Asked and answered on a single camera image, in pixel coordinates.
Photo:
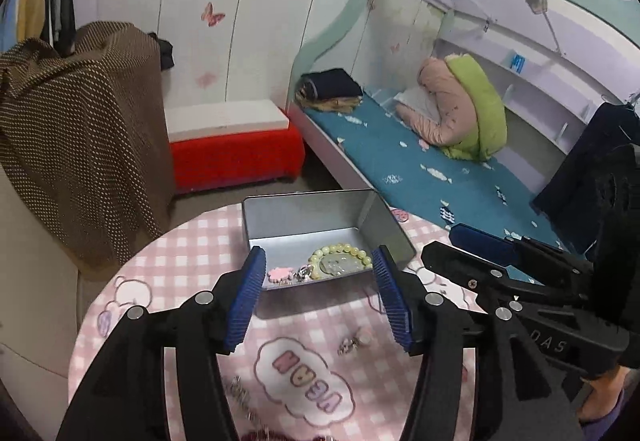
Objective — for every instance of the small butterfly sticker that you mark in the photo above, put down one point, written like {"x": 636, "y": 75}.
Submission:
{"x": 395, "y": 46}

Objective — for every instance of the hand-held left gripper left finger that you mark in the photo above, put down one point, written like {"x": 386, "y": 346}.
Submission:
{"x": 247, "y": 301}

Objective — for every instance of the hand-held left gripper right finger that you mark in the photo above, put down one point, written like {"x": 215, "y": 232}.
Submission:
{"x": 395, "y": 301}

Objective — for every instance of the cream low cabinet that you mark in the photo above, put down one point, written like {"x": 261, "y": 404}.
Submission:
{"x": 30, "y": 271}

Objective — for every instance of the pink flower hair clip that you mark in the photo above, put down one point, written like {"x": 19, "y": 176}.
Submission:
{"x": 280, "y": 274}

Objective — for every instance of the blue patterned bed sheet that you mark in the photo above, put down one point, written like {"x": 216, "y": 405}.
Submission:
{"x": 390, "y": 151}

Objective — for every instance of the folded dark clothes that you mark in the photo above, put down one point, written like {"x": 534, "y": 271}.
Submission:
{"x": 332, "y": 83}

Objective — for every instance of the person's right forearm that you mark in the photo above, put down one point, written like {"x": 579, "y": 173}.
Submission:
{"x": 600, "y": 396}

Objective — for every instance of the white board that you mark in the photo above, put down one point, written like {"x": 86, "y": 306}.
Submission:
{"x": 225, "y": 118}

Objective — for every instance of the red stool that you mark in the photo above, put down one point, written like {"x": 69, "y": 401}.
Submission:
{"x": 235, "y": 161}

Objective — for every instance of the grey metal tin box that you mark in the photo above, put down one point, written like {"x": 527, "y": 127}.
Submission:
{"x": 300, "y": 221}

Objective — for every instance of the black cloth item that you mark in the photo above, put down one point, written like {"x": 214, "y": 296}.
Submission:
{"x": 165, "y": 53}

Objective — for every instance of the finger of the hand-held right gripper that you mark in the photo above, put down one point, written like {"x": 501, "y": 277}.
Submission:
{"x": 480, "y": 241}
{"x": 465, "y": 271}

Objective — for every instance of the purple wall shelves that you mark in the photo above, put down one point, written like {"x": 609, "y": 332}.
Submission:
{"x": 540, "y": 86}

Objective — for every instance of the white pillow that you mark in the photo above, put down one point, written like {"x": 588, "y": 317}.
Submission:
{"x": 415, "y": 98}

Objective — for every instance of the white wardrobe doors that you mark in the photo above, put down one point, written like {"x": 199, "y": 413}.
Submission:
{"x": 240, "y": 21}

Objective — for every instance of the round table, pink checked cloth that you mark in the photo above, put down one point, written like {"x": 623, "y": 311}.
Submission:
{"x": 300, "y": 331}

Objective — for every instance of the small silver charm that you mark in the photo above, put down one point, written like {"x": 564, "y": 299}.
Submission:
{"x": 302, "y": 273}

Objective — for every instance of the small silver earring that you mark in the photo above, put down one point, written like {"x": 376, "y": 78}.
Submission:
{"x": 362, "y": 337}

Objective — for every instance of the folded tan clothes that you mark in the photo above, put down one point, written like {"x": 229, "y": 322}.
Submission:
{"x": 330, "y": 105}

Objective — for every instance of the faint pink butterfly sticker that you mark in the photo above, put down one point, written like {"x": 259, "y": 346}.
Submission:
{"x": 205, "y": 79}

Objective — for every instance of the green and pink folded quilt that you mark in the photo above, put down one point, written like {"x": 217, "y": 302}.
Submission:
{"x": 480, "y": 111}

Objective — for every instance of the brown dotted cloth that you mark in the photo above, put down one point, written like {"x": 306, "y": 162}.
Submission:
{"x": 85, "y": 121}

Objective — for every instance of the black hanging garment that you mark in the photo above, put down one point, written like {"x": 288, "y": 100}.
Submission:
{"x": 575, "y": 171}

